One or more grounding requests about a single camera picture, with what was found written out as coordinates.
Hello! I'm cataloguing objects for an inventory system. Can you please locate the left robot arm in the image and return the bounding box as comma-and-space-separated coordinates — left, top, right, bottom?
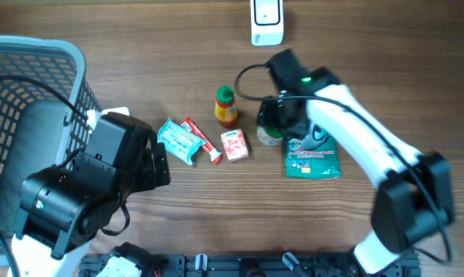
10, 112, 170, 276

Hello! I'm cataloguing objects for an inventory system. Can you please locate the red white stick packet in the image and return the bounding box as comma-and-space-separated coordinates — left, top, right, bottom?
180, 117, 223, 165

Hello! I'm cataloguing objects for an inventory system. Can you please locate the teal white small packet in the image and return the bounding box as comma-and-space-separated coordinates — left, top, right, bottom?
157, 118, 206, 165

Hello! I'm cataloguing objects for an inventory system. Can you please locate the white barcode scanner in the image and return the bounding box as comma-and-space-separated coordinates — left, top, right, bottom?
250, 0, 285, 47

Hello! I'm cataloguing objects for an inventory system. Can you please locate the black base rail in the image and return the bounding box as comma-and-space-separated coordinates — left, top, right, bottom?
78, 252, 422, 277

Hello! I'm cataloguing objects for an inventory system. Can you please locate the green lid jar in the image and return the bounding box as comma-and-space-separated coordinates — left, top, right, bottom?
256, 125, 283, 146

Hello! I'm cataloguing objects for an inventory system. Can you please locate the black right camera cable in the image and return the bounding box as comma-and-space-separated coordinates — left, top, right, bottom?
234, 63, 452, 263

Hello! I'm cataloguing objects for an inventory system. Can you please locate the black left camera cable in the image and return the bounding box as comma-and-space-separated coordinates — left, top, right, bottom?
0, 75, 88, 120

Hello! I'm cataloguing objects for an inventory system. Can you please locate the black camera cable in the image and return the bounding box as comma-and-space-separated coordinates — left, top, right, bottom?
0, 75, 88, 120
234, 63, 452, 263

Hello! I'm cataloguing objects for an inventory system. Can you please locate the green 3M glove package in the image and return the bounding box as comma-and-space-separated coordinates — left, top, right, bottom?
285, 125, 342, 179

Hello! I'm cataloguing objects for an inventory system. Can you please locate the grey plastic shopping basket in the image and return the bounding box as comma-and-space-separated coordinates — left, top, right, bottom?
0, 35, 101, 242

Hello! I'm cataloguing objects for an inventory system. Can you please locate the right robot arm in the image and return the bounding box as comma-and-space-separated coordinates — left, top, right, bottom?
257, 49, 456, 276

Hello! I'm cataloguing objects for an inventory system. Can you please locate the red yellow sauce bottle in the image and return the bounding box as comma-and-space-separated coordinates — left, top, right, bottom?
215, 85, 238, 128

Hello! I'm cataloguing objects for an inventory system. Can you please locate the red white tissue pack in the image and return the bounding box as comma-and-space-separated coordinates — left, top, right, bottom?
221, 128, 249, 162

